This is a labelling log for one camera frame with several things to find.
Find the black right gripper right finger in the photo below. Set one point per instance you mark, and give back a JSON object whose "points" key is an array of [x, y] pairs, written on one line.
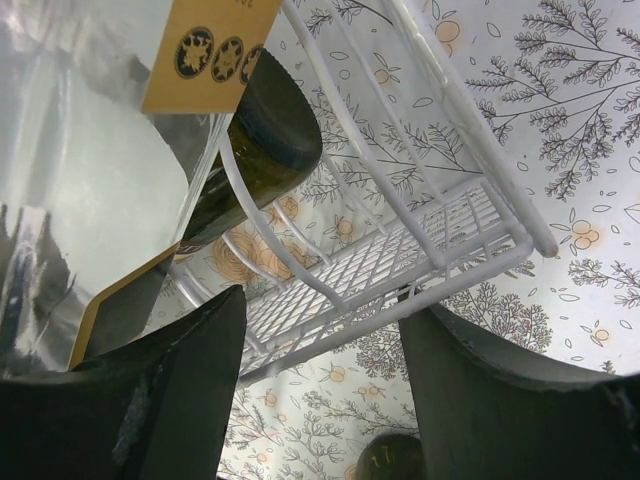
{"points": [[490, 409]]}

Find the floral patterned table mat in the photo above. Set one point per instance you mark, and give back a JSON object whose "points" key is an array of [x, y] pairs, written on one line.
{"points": [[562, 90]]}

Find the clear acrylic wine rack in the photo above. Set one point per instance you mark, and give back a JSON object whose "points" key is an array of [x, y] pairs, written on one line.
{"points": [[414, 198]]}

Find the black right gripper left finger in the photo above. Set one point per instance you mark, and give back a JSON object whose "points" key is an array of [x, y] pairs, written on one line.
{"points": [[156, 408]]}

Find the green bottle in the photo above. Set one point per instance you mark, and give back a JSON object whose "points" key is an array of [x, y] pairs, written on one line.
{"points": [[276, 141], [392, 456]]}

